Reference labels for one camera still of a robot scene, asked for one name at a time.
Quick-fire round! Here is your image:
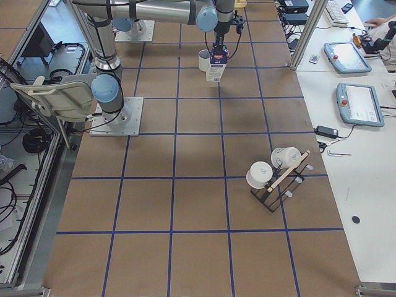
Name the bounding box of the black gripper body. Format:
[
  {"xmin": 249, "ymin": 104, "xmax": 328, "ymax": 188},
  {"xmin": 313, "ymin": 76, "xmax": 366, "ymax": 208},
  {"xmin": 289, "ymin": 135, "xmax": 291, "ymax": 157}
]
[{"xmin": 213, "ymin": 12, "xmax": 244, "ymax": 61}]

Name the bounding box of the white blue milk carton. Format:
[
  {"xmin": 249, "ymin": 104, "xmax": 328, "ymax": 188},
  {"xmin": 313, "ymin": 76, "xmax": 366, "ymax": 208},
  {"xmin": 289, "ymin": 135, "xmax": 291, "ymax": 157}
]
[{"xmin": 205, "ymin": 53, "xmax": 228, "ymax": 82}]

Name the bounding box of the white grey mug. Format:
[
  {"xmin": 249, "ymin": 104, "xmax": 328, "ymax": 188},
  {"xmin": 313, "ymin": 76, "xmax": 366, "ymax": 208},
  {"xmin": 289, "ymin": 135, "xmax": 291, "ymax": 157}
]
[{"xmin": 198, "ymin": 49, "xmax": 210, "ymax": 72}]

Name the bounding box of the upper blue teach pendant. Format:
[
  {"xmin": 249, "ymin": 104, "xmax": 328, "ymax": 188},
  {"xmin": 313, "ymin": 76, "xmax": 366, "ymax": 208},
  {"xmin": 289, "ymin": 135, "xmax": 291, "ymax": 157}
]
[{"xmin": 324, "ymin": 42, "xmax": 372, "ymax": 74}]

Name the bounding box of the blue teach pendant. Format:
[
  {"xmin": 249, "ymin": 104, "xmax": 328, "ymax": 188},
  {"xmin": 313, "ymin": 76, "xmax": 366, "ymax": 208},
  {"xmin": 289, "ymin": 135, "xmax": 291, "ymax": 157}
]
[
  {"xmin": 336, "ymin": 83, "xmax": 384, "ymax": 127},
  {"xmin": 324, "ymin": 42, "xmax": 372, "ymax": 74}
]

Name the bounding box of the white mug rear rack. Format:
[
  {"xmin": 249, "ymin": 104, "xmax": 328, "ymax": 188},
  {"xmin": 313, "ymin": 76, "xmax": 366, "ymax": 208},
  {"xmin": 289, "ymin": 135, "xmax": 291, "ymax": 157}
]
[{"xmin": 271, "ymin": 147, "xmax": 301, "ymax": 169}]

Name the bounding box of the white mug rack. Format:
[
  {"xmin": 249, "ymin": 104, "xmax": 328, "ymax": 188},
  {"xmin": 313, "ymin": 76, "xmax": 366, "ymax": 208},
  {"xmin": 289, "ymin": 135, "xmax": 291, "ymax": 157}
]
[
  {"xmin": 271, "ymin": 147, "xmax": 301, "ymax": 169},
  {"xmin": 246, "ymin": 161, "xmax": 273, "ymax": 189}
]

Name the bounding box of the white mug front rack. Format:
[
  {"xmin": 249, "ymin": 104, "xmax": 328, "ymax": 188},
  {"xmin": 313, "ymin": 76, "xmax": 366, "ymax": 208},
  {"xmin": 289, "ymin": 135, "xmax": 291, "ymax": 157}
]
[{"xmin": 246, "ymin": 161, "xmax": 273, "ymax": 189}]

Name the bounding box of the black power adapter right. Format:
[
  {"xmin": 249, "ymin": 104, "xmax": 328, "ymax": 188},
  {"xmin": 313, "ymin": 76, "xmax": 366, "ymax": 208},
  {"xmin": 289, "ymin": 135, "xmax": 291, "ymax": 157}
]
[{"xmin": 314, "ymin": 126, "xmax": 338, "ymax": 139}]

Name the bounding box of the lower blue teach pendant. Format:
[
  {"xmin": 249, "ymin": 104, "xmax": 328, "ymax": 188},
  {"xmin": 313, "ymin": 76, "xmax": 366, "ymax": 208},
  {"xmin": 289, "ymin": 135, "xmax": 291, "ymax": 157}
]
[{"xmin": 336, "ymin": 83, "xmax": 384, "ymax": 127}]

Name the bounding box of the metal allen key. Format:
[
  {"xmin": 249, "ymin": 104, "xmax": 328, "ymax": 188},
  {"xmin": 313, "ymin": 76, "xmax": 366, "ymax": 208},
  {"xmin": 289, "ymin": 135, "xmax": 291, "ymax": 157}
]
[{"xmin": 327, "ymin": 150, "xmax": 352, "ymax": 157}]

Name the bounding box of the grey office chair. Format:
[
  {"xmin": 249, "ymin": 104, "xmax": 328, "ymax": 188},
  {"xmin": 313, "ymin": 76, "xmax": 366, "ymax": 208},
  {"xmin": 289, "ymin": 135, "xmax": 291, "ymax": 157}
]
[{"xmin": 11, "ymin": 74, "xmax": 96, "ymax": 149}]

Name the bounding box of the black round cap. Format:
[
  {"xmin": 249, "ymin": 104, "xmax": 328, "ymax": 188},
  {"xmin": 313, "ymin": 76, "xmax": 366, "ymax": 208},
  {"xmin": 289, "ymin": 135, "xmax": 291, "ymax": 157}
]
[{"xmin": 352, "ymin": 216, "xmax": 360, "ymax": 224}]

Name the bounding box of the aluminium frame post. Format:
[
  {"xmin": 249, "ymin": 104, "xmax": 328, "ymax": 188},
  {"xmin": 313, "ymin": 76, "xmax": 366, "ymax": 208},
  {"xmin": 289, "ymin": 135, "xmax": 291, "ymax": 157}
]
[{"xmin": 290, "ymin": 0, "xmax": 328, "ymax": 71}]

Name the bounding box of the wooden rack handle rod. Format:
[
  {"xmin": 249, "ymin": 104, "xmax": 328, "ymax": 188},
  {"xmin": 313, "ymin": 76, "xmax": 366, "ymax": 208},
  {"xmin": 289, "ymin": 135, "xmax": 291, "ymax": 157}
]
[{"xmin": 267, "ymin": 150, "xmax": 311, "ymax": 193}]

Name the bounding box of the black wire mug rack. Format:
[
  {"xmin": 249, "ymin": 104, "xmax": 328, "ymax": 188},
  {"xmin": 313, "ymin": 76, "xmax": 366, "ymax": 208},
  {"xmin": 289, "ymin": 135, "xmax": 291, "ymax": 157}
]
[{"xmin": 250, "ymin": 163, "xmax": 313, "ymax": 213}]

